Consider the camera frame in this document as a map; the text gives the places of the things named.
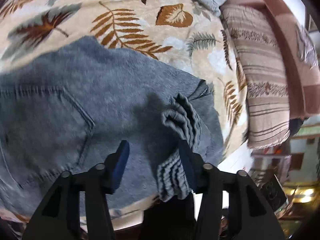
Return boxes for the grey denim pants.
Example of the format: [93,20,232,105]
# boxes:
[1,36,223,216]

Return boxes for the person's black trousers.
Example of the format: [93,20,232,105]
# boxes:
[115,193,196,240]

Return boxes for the striped beige brown pillow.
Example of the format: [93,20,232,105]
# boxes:
[221,5,290,149]

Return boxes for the pink headboard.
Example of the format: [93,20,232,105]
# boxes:
[226,0,319,119]

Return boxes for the floral beige fleece blanket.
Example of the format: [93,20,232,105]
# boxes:
[1,0,248,160]

